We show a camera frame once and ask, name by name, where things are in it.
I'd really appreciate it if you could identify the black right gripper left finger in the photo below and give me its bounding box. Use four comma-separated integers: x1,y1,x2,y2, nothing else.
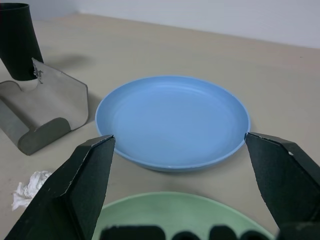
4,134,117,240

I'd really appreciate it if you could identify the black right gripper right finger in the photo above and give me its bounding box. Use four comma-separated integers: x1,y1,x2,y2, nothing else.
244,132,320,225

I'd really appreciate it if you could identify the white tissue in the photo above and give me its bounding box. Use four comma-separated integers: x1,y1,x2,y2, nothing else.
11,170,53,212

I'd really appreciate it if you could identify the grey rectangular box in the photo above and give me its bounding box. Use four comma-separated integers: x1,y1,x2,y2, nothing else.
0,57,90,156

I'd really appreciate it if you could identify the green plastic plate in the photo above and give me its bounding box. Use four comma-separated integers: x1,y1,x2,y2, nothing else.
91,191,276,240

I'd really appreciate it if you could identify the blue plastic plate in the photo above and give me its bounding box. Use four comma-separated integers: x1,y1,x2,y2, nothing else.
94,75,252,173

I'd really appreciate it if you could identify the black plastic cup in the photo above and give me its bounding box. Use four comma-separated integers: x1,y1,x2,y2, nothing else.
0,3,45,82

